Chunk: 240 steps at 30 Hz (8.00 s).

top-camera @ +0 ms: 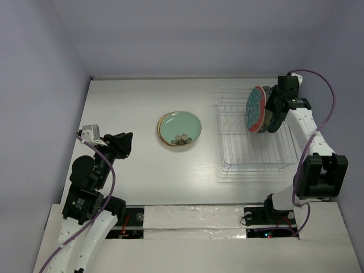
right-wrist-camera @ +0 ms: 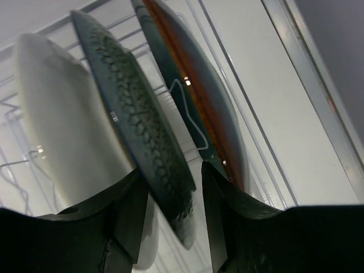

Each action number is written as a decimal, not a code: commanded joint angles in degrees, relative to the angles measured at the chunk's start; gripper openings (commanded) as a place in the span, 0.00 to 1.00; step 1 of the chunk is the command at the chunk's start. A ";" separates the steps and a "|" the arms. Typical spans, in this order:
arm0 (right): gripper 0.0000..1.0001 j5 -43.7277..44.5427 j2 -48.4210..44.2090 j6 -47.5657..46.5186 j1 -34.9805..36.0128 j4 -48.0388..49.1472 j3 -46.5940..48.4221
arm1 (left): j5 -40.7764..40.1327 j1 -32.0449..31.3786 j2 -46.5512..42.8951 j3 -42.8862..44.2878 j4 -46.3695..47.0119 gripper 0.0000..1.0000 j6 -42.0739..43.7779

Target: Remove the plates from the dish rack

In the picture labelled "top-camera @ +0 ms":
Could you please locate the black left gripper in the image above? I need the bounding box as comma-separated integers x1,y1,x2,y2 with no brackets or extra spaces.
93,131,133,187

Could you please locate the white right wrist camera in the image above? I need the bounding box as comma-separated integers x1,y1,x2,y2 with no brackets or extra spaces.
287,72,303,85

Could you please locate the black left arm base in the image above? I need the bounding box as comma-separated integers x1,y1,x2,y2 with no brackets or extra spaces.
105,197,144,239

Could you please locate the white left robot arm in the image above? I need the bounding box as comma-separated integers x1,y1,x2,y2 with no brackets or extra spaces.
39,125,133,272

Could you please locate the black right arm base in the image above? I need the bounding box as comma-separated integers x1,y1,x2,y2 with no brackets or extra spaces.
240,194,298,239

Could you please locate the purple camera cable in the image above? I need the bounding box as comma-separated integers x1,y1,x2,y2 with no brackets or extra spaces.
255,69,337,238
38,132,116,273

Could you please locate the white foam block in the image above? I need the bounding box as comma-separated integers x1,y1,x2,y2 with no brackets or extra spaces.
143,205,246,240

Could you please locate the red and teal plate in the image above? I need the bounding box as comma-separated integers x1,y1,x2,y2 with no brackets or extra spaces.
245,86,267,133

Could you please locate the blue floral rim plate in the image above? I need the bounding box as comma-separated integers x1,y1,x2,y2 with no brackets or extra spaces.
258,86,273,134

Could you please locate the light green flower plate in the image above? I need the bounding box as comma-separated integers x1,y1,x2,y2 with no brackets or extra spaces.
160,111,202,147

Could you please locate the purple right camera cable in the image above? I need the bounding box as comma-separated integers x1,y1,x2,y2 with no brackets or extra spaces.
255,69,337,238

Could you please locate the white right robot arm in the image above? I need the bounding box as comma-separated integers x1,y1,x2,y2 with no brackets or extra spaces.
262,69,349,223

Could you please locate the white wire dish rack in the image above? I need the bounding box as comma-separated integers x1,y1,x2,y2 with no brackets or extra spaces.
217,88,298,172

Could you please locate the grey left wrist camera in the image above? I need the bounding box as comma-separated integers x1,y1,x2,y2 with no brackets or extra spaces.
79,125,101,146

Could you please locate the dark teal glazed plate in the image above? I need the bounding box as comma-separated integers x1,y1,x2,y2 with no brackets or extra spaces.
267,113,283,133

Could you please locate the beige bird pattern plate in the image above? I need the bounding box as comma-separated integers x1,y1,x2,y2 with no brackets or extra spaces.
157,112,175,147

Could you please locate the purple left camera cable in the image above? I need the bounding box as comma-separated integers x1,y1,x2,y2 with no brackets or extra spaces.
38,132,116,273

